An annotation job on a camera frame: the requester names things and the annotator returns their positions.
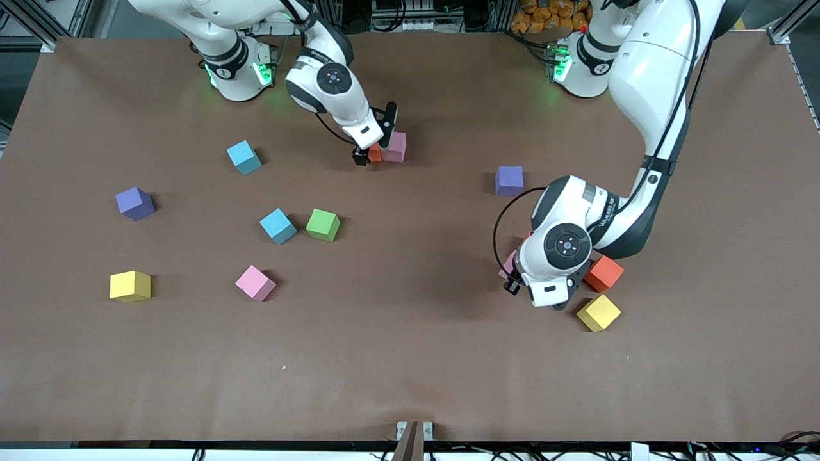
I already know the green foam cube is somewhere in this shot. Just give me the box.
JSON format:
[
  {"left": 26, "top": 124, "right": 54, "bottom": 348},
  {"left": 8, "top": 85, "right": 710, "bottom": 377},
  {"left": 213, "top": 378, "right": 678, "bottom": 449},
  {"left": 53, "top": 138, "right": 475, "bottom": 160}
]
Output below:
[{"left": 306, "top": 209, "right": 341, "bottom": 243}]

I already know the purple foam cube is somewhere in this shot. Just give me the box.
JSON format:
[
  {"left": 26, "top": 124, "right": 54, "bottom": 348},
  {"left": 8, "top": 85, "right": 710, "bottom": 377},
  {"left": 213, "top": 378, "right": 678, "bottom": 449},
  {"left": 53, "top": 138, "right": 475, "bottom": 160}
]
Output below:
[
  {"left": 115, "top": 186, "right": 156, "bottom": 222},
  {"left": 495, "top": 166, "right": 525, "bottom": 197}
]

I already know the yellow foam cube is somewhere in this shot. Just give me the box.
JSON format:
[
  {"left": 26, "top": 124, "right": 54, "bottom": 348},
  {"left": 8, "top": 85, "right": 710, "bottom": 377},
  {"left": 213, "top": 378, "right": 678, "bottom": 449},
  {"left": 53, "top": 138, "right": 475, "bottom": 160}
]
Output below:
[
  {"left": 576, "top": 293, "right": 622, "bottom": 332},
  {"left": 109, "top": 270, "right": 152, "bottom": 302}
]

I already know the grey electronics rack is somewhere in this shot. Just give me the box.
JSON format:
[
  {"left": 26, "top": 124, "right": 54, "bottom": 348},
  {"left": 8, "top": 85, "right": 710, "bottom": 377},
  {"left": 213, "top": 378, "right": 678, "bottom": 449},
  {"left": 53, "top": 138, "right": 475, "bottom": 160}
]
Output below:
[{"left": 370, "top": 0, "right": 444, "bottom": 33}]

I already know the cyan foam cube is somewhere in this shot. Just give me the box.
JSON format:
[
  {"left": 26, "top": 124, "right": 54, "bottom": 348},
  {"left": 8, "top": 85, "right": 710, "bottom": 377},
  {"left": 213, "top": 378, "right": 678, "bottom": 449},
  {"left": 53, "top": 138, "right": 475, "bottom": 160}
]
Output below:
[
  {"left": 226, "top": 140, "right": 263, "bottom": 175},
  {"left": 259, "top": 208, "right": 299, "bottom": 245}
]

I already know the white power strip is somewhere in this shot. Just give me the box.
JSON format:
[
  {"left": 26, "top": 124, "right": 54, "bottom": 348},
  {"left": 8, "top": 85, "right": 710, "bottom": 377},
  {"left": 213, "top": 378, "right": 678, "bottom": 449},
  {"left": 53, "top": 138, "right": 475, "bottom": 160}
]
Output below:
[{"left": 247, "top": 18, "right": 305, "bottom": 36}]

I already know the brown table cover sheet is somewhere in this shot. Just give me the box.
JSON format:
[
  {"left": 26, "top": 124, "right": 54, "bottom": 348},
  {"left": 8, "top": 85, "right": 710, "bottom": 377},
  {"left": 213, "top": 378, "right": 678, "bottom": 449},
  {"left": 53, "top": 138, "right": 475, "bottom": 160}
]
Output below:
[{"left": 0, "top": 32, "right": 820, "bottom": 444}]

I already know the bag of orange items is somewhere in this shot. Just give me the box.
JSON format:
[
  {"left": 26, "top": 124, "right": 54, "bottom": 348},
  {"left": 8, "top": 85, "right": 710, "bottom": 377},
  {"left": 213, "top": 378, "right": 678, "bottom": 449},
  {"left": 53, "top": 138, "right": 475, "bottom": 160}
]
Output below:
[{"left": 511, "top": 0, "right": 593, "bottom": 34}]

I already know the metal bracket with wooden strip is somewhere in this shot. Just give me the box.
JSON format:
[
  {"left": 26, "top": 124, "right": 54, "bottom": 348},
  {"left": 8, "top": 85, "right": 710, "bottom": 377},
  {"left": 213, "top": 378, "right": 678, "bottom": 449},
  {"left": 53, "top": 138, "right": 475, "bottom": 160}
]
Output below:
[{"left": 396, "top": 421, "right": 434, "bottom": 461}]

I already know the aluminium frame post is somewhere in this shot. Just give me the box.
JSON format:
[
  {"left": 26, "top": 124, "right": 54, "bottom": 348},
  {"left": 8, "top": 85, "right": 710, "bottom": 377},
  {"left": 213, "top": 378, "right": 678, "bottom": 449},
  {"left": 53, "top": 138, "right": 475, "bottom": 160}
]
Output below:
[
  {"left": 0, "top": 0, "right": 97, "bottom": 52},
  {"left": 766, "top": 0, "right": 820, "bottom": 45}
]

